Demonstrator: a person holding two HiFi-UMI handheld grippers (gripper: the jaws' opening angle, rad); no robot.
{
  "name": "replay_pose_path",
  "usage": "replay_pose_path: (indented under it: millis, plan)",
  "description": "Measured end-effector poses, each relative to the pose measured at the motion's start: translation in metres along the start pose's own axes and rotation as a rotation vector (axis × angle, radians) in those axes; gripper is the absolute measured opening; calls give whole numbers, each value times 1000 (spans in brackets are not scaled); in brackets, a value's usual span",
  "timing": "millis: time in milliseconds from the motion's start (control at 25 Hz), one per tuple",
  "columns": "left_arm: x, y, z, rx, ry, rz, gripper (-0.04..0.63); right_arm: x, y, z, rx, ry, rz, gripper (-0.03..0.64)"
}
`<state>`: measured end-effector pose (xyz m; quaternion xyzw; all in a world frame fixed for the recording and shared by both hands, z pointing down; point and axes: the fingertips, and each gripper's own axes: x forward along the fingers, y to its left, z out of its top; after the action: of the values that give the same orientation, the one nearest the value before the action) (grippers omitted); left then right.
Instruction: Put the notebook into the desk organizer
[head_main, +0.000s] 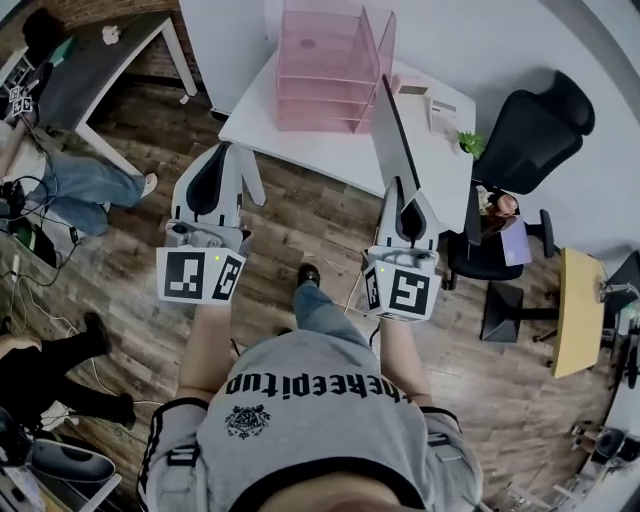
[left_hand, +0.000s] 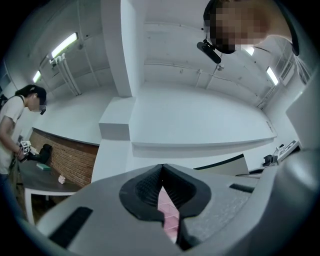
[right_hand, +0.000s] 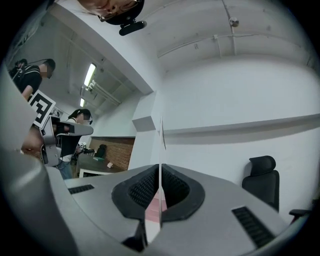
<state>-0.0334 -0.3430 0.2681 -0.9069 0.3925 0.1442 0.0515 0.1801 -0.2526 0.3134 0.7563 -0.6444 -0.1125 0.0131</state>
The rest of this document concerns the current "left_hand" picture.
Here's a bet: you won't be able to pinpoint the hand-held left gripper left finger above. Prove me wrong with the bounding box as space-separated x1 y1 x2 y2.
36 163 185 256

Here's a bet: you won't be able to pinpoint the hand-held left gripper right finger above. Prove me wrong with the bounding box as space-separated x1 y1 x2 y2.
162 163 263 252

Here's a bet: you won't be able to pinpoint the white desk clutter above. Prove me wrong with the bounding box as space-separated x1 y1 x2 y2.
272 140 302 163

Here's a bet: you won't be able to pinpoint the white panel with dark edge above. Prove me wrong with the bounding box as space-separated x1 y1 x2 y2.
193 153 250 176

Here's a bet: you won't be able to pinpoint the pink checked table cloth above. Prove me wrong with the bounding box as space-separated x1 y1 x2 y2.
156 184 181 245

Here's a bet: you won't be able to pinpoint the brick counter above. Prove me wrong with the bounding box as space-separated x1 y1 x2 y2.
29 126 100 188

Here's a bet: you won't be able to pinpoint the dark grey table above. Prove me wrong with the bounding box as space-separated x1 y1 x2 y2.
17 158 83 226

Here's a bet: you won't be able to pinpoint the black bag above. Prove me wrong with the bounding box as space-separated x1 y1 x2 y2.
37 143 53 166

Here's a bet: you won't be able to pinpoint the white ceiling pipes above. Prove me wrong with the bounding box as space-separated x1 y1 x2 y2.
48 53 82 97

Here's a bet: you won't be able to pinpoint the person's head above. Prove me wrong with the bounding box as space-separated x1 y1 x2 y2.
202 0 300 57

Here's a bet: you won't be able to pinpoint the black head camera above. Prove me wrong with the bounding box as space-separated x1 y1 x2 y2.
196 37 223 65

